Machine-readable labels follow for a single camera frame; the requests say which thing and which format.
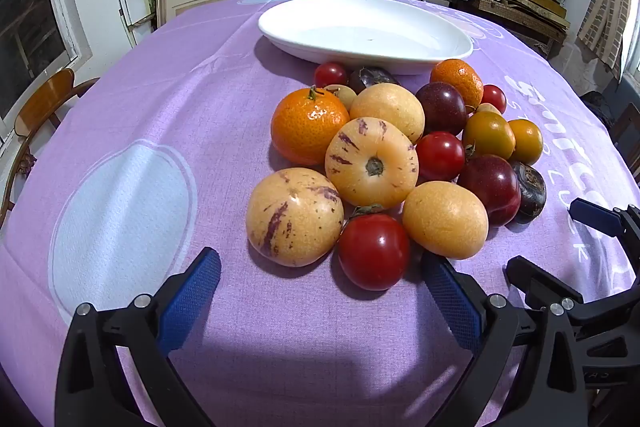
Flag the dark red plum with stem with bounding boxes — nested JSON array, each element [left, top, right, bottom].
[[415, 81, 468, 136]]

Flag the red cherry tomato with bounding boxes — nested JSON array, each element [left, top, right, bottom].
[[481, 84, 507, 114], [314, 61, 349, 88]]

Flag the orange-yellow tomato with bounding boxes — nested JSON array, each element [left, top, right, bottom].
[[507, 119, 544, 166]]

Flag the brown longan with twig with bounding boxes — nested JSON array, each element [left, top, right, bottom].
[[324, 84, 358, 110]]

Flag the large red tomato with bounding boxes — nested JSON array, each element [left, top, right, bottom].
[[337, 205, 412, 292]]

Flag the yellow pepino melon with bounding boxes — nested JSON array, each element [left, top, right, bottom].
[[402, 181, 489, 259], [349, 83, 426, 144]]

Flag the brick-pattern curtain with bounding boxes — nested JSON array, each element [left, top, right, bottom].
[[577, 0, 633, 80]]

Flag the wrinkled dark passion fruit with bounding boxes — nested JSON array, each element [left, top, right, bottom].
[[348, 66, 401, 95], [510, 161, 547, 224]]

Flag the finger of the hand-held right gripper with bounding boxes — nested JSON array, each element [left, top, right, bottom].
[[504, 255, 583, 305], [570, 198, 640, 253]]

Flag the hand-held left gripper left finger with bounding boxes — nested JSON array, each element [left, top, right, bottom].
[[55, 247, 222, 427]]

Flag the medium red tomato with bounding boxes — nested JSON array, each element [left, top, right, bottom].
[[415, 131, 466, 182]]

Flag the light brown wooden chair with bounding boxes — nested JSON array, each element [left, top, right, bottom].
[[0, 68, 101, 228]]

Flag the purple printed tablecloth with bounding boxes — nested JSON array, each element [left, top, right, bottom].
[[0, 0, 640, 427]]

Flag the mandarin orange with stem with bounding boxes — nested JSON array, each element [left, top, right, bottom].
[[271, 87, 351, 166]]

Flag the bright window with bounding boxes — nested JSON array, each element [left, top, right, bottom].
[[620, 0, 640, 82]]

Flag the dark bag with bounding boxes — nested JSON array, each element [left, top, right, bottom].
[[582, 91, 617, 124]]

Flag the purple-striped pepino melon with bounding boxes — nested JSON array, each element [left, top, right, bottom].
[[325, 117, 419, 210], [245, 167, 345, 267]]

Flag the white-framed window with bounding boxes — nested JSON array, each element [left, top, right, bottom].
[[0, 0, 81, 118]]

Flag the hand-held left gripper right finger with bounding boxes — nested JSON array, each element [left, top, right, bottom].
[[412, 252, 588, 427]]

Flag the dark wooden chair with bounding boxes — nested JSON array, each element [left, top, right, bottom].
[[612, 103, 640, 180]]

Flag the white oval plate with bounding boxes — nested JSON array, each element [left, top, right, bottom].
[[258, 0, 474, 76]]

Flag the yellow-green tomato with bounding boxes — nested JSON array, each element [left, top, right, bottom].
[[461, 111, 516, 160]]

